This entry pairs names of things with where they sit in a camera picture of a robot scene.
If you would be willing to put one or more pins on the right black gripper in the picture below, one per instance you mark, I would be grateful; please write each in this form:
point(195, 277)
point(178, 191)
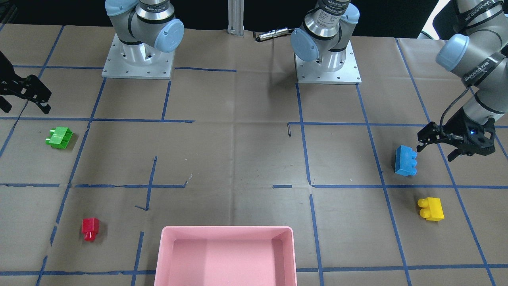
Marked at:
point(24, 88)

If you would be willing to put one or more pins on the silver cable connector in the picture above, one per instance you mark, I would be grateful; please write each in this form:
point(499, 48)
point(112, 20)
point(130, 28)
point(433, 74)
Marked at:
point(269, 35)

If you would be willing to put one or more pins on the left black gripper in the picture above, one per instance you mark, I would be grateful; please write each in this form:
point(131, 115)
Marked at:
point(457, 124)

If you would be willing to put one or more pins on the aluminium frame post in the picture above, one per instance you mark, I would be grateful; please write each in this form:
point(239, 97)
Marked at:
point(235, 15)

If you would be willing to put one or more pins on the blue toy block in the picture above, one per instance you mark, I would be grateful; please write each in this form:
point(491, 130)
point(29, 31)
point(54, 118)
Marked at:
point(405, 161)

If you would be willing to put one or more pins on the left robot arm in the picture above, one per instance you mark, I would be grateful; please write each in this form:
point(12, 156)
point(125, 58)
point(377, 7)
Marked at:
point(473, 54)

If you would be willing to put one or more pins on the red toy block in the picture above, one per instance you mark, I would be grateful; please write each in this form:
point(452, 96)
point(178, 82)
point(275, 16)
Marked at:
point(90, 228)

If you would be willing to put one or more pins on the pink plastic box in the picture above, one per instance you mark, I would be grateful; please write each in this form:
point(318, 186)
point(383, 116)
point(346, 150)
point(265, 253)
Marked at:
point(226, 256)

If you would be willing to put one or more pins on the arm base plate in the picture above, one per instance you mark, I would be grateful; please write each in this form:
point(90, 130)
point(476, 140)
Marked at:
point(137, 62)
point(338, 68)

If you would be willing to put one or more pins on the yellow toy block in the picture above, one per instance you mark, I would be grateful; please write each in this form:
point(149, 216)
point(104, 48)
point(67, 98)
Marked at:
point(431, 209)

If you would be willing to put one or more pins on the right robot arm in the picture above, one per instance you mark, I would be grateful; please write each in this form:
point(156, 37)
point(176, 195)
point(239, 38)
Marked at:
point(147, 34)

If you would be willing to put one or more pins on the green toy block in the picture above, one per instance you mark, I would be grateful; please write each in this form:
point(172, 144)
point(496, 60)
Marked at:
point(59, 137)

